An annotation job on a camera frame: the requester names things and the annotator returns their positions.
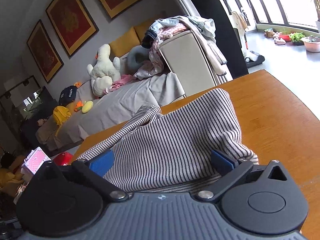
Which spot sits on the red gold framed picture left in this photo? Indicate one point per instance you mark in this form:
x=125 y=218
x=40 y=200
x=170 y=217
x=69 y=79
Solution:
x=43 y=52

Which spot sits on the yellow cushion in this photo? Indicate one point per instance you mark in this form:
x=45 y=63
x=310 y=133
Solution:
x=141 y=28
x=124 y=44

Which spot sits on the red gold framed picture middle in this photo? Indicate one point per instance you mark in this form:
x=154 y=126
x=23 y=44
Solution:
x=72 y=23

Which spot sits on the pile of clothes on armrest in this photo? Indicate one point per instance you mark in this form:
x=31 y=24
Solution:
x=183 y=43

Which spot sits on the green potted plant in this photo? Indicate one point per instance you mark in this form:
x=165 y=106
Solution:
x=296 y=38

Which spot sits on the beige sofa with grey cover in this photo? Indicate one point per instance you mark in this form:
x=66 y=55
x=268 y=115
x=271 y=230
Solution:
x=120 y=105

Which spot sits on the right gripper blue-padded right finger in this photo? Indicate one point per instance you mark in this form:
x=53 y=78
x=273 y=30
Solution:
x=233 y=173

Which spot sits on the black cap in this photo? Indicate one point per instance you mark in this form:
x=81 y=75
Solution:
x=67 y=95

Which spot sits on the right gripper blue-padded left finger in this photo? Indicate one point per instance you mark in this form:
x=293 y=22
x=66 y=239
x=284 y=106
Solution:
x=91 y=172

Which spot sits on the pink plant basin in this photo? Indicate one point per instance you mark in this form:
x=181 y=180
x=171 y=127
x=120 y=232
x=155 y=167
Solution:
x=311 y=43

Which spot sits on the pink cloth on sofa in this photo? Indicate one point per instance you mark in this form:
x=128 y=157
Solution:
x=117 y=84

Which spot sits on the striped knit garment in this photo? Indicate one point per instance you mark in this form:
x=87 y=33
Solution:
x=155 y=152

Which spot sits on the yellow cushion left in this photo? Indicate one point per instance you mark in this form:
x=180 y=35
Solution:
x=124 y=44

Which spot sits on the white plush duck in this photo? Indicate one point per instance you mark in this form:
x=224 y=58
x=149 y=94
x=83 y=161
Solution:
x=105 y=72

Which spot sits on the yellow backpack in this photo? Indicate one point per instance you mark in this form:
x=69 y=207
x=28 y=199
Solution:
x=60 y=115

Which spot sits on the yellow cushion right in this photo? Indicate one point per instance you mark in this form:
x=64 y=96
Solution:
x=141 y=28

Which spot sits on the yellow oval plush toy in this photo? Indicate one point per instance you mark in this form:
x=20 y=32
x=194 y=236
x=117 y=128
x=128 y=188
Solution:
x=87 y=107

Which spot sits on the pink checkered box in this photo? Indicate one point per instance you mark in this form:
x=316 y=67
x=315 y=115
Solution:
x=34 y=161

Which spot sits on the black glass cabinet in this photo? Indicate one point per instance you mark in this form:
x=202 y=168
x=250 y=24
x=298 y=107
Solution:
x=23 y=106

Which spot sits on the red round object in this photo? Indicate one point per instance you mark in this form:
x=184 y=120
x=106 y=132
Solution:
x=62 y=159

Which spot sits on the grey neck pillow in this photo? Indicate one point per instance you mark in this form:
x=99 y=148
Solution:
x=136 y=58

